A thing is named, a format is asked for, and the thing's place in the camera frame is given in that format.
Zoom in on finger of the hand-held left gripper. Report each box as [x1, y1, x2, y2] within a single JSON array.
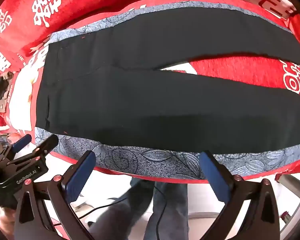
[[0, 134, 32, 165], [7, 134, 59, 167]]

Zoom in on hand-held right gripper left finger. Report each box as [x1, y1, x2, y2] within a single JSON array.
[[14, 151, 97, 240]]

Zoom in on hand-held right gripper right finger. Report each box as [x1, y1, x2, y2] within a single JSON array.
[[199, 151, 282, 240]]

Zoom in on black pants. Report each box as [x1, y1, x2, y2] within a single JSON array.
[[35, 4, 300, 155]]

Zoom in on person's left hand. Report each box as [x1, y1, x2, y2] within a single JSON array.
[[0, 204, 16, 240]]

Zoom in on person's right leg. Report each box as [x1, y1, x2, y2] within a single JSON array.
[[145, 180, 188, 240]]

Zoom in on grey-blue floral cloth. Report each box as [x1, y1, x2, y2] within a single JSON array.
[[35, 2, 300, 180]]

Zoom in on red printed blanket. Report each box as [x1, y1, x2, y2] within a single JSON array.
[[0, 0, 300, 182]]

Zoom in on black cable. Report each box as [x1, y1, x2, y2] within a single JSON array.
[[78, 196, 128, 218], [154, 182, 171, 240]]

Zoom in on grey metal frame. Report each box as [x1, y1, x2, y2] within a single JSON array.
[[277, 174, 300, 222]]

